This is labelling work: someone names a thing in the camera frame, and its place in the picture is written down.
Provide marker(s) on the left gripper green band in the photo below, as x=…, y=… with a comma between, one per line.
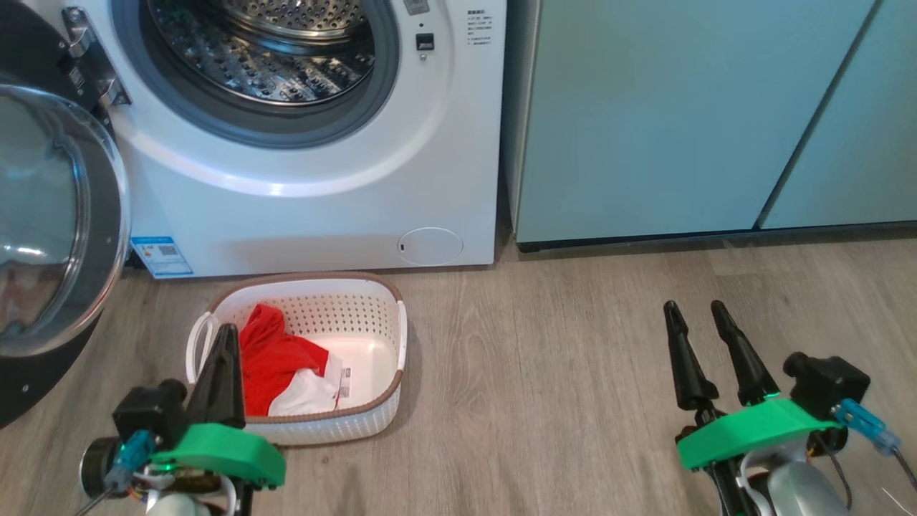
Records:
x=222, y=451

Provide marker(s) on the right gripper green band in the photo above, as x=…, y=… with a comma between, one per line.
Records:
x=752, y=430

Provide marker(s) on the red and white garment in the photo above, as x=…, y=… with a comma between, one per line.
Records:
x=286, y=365

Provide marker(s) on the small red garment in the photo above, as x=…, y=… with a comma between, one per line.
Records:
x=261, y=319

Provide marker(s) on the black round glass washer door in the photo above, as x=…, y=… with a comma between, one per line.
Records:
x=107, y=251

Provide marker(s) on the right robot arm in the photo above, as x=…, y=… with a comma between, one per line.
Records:
x=802, y=494

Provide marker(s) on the white front-load washing machine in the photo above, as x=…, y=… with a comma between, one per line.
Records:
x=286, y=215

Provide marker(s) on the light teal cabinet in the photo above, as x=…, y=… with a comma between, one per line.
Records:
x=645, y=115

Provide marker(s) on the narrow pale green cabinet door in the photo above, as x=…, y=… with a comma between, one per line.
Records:
x=860, y=143

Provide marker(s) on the stainless steel washing machine drum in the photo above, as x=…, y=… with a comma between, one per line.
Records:
x=272, y=64

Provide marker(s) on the silver metal door hinge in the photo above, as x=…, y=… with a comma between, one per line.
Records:
x=93, y=64

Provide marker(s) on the black door latch socket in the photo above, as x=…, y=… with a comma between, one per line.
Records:
x=425, y=42

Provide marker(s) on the blue energy label sticker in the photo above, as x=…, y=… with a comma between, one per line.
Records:
x=163, y=256

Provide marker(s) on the white laundry basket brown rim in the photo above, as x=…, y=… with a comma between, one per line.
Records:
x=372, y=358

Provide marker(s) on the round white filter cover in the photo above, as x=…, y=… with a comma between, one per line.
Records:
x=430, y=246

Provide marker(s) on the printed instruction text label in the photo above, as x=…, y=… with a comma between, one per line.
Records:
x=478, y=27

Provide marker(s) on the grey warning sticker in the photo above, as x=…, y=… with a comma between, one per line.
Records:
x=416, y=6

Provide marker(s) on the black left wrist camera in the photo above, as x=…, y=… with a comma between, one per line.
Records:
x=147, y=412

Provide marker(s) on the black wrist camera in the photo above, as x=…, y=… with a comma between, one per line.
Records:
x=827, y=380
x=147, y=412

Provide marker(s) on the blue left camera connector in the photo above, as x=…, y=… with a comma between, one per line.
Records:
x=129, y=459

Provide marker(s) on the blue camera connector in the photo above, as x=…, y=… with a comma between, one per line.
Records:
x=129, y=459
x=867, y=424

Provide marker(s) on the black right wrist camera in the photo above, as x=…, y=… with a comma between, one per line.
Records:
x=827, y=380

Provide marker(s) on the blue right camera connector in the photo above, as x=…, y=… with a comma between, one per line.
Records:
x=867, y=424

